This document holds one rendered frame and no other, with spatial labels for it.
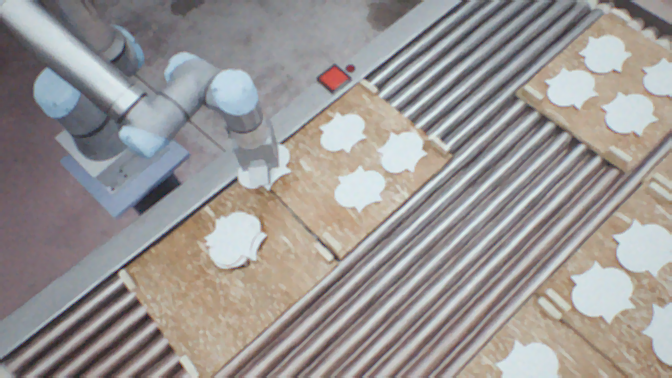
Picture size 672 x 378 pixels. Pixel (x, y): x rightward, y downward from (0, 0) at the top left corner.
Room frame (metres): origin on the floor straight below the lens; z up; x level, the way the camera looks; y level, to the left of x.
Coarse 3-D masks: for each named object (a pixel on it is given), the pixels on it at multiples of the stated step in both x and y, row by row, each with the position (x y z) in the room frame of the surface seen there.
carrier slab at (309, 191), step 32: (352, 96) 0.86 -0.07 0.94; (384, 128) 0.74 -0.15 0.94; (416, 128) 0.73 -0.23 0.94; (320, 160) 0.66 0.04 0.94; (352, 160) 0.65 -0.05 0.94; (448, 160) 0.62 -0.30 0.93; (288, 192) 0.58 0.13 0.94; (320, 192) 0.57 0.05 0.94; (384, 192) 0.55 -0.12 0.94; (320, 224) 0.48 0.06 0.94; (352, 224) 0.47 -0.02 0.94
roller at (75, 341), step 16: (496, 0) 1.16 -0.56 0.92; (480, 16) 1.11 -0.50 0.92; (464, 32) 1.06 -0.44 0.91; (432, 48) 1.01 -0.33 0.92; (448, 48) 1.01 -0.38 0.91; (416, 64) 0.96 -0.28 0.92; (432, 64) 0.97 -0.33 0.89; (400, 80) 0.91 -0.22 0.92; (384, 96) 0.86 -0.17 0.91; (272, 192) 0.60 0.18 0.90; (112, 304) 0.35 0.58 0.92; (128, 304) 0.35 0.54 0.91; (96, 320) 0.31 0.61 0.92; (112, 320) 0.31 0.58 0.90; (80, 336) 0.28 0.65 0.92; (96, 336) 0.28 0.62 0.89; (48, 352) 0.25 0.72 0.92; (64, 352) 0.25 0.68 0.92; (32, 368) 0.22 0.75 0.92; (48, 368) 0.22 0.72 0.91
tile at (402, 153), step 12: (408, 132) 0.71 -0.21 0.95; (396, 144) 0.68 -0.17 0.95; (408, 144) 0.67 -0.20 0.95; (420, 144) 0.67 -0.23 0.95; (384, 156) 0.64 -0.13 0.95; (396, 156) 0.64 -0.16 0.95; (408, 156) 0.64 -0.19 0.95; (420, 156) 0.63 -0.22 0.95; (384, 168) 0.61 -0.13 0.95; (396, 168) 0.60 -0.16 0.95; (408, 168) 0.60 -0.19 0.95
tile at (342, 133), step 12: (336, 120) 0.78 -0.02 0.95; (348, 120) 0.77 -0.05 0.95; (360, 120) 0.77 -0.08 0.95; (324, 132) 0.74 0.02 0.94; (336, 132) 0.74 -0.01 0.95; (348, 132) 0.73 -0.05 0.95; (360, 132) 0.73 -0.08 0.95; (324, 144) 0.70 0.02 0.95; (336, 144) 0.70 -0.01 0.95; (348, 144) 0.70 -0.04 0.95
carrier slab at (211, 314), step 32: (256, 192) 0.59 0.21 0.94; (192, 224) 0.52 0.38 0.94; (288, 224) 0.49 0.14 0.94; (160, 256) 0.45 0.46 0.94; (192, 256) 0.44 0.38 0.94; (288, 256) 0.41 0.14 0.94; (320, 256) 0.40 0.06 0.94; (160, 288) 0.37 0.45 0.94; (192, 288) 0.36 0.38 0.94; (224, 288) 0.35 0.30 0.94; (256, 288) 0.34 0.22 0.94; (288, 288) 0.33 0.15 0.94; (160, 320) 0.29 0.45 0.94; (192, 320) 0.28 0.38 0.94; (224, 320) 0.27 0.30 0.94; (256, 320) 0.26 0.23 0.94; (192, 352) 0.21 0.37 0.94; (224, 352) 0.20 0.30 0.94
